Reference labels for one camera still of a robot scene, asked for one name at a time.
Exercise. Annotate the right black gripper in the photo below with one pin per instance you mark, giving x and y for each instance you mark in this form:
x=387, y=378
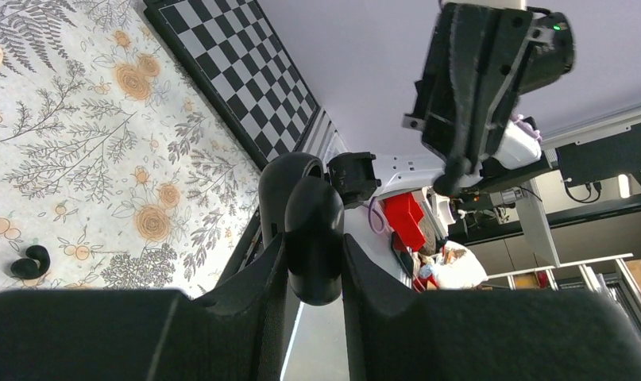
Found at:
x=470, y=82

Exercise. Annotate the black earbud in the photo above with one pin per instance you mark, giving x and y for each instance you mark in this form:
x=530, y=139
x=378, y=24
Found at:
x=36, y=263

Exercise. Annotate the floral patterned table mat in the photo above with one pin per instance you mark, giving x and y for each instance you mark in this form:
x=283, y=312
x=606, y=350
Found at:
x=109, y=156

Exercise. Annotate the black earbud charging case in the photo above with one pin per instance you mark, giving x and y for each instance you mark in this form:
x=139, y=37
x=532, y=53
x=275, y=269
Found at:
x=298, y=203

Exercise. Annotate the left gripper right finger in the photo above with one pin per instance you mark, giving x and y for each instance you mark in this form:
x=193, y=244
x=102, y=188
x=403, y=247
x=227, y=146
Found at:
x=396, y=333

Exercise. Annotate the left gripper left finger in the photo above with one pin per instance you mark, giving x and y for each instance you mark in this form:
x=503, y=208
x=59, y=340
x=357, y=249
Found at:
x=234, y=332

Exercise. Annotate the black white checkerboard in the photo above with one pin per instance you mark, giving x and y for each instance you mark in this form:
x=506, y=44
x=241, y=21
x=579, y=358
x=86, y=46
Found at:
x=232, y=53

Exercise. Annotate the red box in background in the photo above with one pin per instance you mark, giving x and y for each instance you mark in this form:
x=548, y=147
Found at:
x=404, y=214

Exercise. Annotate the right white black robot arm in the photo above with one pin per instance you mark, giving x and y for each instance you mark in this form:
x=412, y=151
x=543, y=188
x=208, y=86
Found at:
x=364, y=176

